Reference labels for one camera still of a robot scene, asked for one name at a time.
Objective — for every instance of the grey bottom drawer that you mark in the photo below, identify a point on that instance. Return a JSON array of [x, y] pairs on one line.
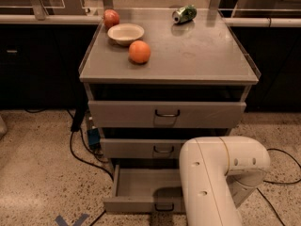
[[145, 191]]

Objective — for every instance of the grey drawer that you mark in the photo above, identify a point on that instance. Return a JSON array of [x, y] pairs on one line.
[[150, 114], [145, 191], [122, 148]]

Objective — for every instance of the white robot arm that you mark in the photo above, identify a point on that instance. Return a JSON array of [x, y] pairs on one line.
[[217, 175]]

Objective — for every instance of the grey drawer cabinet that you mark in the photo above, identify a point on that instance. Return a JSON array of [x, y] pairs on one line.
[[198, 61]]

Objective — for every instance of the grey top drawer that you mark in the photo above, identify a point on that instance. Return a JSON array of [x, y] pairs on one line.
[[150, 114]]

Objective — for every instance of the grey middle drawer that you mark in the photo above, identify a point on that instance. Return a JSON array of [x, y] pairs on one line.
[[122, 148]]

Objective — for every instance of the orange fruit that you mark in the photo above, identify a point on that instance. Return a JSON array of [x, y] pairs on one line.
[[139, 52]]

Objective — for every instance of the blue power box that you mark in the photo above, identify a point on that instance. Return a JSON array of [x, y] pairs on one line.
[[93, 138]]

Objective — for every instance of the white bowl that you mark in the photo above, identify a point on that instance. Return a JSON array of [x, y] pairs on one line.
[[125, 34]]

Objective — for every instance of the red apple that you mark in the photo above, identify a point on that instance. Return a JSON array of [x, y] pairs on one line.
[[110, 18]]

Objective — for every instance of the green crushed soda can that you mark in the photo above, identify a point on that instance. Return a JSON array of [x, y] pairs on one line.
[[184, 14]]

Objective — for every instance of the black counter cabinet left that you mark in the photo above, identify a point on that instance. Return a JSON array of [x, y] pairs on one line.
[[39, 63]]

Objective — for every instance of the black counter cabinet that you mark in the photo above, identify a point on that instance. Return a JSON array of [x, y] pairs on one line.
[[39, 63], [276, 51]]

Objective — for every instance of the black counter cabinet right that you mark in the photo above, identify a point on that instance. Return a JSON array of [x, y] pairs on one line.
[[276, 51]]

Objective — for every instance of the blue tape cross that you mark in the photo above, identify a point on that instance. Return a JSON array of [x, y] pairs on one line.
[[60, 221]]

